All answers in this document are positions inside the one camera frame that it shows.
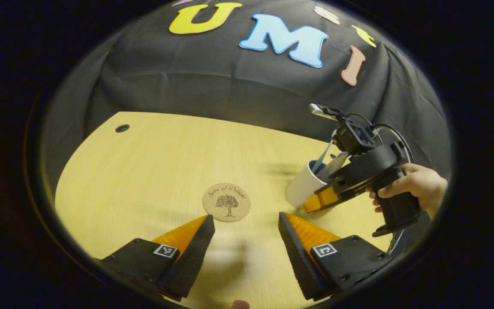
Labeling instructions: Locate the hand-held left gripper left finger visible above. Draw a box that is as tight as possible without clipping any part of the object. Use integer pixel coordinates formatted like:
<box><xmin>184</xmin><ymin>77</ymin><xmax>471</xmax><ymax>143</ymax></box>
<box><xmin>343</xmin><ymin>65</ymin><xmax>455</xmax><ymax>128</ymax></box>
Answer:
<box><xmin>95</xmin><ymin>214</ymin><xmax>216</xmax><ymax>302</ymax></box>

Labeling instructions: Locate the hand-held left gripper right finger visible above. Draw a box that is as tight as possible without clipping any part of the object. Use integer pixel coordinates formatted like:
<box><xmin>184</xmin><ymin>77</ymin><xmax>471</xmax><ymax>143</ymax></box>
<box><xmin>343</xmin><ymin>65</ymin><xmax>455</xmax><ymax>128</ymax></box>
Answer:
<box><xmin>278</xmin><ymin>212</ymin><xmax>395</xmax><ymax>302</ymax></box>

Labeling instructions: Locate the white cup with wooden handle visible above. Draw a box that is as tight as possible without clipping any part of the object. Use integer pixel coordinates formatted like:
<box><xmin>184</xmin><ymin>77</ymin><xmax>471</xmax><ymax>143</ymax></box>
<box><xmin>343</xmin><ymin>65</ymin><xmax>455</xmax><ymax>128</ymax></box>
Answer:
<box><xmin>284</xmin><ymin>159</ymin><xmax>329</xmax><ymax>209</ymax></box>

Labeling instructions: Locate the white toothpaste tube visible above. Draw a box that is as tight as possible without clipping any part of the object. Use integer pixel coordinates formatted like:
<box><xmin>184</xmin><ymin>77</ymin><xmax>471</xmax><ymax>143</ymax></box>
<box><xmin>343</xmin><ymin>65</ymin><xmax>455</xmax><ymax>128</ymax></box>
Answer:
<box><xmin>318</xmin><ymin>151</ymin><xmax>350</xmax><ymax>183</ymax></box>

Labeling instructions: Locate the pale green toothbrush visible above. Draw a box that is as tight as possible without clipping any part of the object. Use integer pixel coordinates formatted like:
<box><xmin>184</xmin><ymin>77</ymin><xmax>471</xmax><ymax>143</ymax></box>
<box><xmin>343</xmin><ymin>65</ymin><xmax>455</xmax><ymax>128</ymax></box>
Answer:
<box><xmin>313</xmin><ymin>138</ymin><xmax>335</xmax><ymax>174</ymax></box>

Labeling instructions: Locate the round cork coaster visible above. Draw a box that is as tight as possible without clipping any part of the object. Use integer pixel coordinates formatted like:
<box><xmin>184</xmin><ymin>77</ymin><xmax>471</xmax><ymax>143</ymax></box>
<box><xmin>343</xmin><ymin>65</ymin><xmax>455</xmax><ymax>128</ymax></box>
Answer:
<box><xmin>202</xmin><ymin>183</ymin><xmax>252</xmax><ymax>223</ymax></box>

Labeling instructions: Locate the light wooden desktop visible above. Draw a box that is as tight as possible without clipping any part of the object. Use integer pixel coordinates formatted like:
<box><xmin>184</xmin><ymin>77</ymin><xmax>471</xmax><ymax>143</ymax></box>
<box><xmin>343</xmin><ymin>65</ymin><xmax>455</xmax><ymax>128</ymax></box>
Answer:
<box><xmin>54</xmin><ymin>112</ymin><xmax>402</xmax><ymax>309</ymax></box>

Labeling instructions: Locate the black backdrop cloth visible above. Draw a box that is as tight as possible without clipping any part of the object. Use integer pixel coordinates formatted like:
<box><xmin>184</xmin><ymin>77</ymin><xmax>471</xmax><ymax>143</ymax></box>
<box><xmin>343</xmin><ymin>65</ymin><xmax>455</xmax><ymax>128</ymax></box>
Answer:
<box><xmin>41</xmin><ymin>0</ymin><xmax>452</xmax><ymax>194</ymax></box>

